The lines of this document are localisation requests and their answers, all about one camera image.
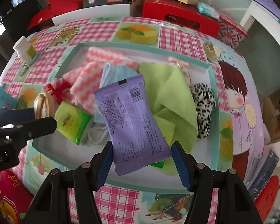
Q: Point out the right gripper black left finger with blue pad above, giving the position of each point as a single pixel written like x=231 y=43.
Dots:
x=89 y=178

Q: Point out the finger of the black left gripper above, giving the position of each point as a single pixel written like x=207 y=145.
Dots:
x=29 y=130

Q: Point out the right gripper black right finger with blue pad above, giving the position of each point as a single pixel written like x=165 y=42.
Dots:
x=196 y=178

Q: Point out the green tissue packet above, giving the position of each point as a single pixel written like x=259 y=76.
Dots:
x=73 y=123

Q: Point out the red white knit toy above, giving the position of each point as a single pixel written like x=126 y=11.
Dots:
x=58 y=88

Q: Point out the purple wipes packet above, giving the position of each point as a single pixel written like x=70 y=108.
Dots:
x=136 y=138

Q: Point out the black white leopard scrunchie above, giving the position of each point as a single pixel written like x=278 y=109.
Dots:
x=205 y=104

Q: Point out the pink white zigzag towel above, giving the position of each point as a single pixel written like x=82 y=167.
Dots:
x=85 y=79

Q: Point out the light green cloth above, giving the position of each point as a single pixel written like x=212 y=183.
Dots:
x=171 y=103

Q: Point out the light blue face mask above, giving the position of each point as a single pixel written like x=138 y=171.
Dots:
x=104 y=96

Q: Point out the pink floral fabric scrunchie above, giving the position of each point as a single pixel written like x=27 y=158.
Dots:
x=183 y=66

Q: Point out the round gold tin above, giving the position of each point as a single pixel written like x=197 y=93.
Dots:
x=44 y=105

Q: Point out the teal plush cube toy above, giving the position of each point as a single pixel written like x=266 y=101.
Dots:
x=7 y=100

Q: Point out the red cartoon cushion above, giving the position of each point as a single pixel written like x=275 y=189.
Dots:
x=15 y=198

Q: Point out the pink checkered cartoon tablecloth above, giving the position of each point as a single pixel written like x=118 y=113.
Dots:
x=241 y=123

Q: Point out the white pill bottle green label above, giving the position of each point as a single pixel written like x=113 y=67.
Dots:
x=25 y=51

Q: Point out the white tray teal rim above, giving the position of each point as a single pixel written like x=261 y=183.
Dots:
x=149 y=179

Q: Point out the black cabinet with monitor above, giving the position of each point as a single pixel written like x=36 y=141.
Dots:
x=16 y=15

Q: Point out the large red gift box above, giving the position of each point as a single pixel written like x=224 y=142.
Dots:
x=55 y=8

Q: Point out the red patterned gift box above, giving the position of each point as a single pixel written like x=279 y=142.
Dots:
x=231 y=32

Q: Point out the blue wet wipes pack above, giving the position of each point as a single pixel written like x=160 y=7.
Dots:
x=208 y=10

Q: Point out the white shelf frame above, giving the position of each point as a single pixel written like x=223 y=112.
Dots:
x=269 y=21

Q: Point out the red box with handle slot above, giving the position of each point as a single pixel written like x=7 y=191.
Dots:
x=181 y=14

